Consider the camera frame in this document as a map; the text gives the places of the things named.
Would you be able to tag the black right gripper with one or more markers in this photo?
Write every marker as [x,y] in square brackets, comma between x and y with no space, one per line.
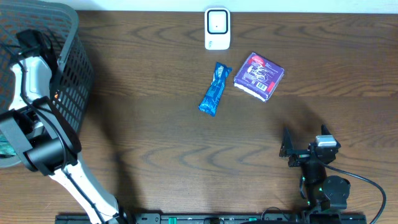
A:
[287,150]

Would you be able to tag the purple snack package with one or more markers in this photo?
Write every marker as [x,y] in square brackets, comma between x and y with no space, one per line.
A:
[258,76]

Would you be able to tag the blue snack bar wrapper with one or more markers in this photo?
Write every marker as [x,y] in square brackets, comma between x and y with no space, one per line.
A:
[212,97]

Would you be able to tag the teal wet wipes pack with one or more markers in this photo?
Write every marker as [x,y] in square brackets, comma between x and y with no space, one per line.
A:
[6,149]

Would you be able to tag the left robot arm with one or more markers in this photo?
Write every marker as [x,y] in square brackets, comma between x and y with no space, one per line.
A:
[42,138]

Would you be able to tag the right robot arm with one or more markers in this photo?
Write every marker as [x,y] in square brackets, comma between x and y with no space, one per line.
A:
[325,194]

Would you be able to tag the white barcode scanner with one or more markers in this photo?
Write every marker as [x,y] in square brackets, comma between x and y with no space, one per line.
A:
[217,28]

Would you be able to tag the grey plastic mesh basket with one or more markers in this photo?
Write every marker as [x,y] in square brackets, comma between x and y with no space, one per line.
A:
[73,82]

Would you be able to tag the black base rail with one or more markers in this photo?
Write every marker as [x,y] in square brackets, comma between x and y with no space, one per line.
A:
[155,218]

